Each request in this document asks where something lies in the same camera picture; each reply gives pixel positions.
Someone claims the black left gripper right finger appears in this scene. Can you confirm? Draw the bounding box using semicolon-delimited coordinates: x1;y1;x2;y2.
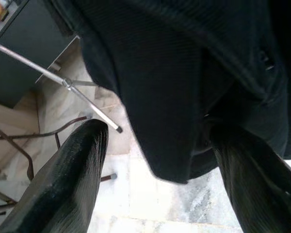
209;122;291;233

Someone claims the silver metal clothes rack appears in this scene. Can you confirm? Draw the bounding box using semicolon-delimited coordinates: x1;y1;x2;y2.
0;38;123;133

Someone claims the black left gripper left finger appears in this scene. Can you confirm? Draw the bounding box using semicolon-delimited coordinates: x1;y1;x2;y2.
0;119;109;233

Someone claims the dark metal table frame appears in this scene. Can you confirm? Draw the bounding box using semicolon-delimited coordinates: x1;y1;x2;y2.
0;116;118;216

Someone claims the black shirt FSL print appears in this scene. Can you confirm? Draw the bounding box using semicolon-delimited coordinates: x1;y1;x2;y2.
42;0;291;185

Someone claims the black TV cabinet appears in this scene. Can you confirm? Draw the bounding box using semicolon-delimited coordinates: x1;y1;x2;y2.
0;0;81;110

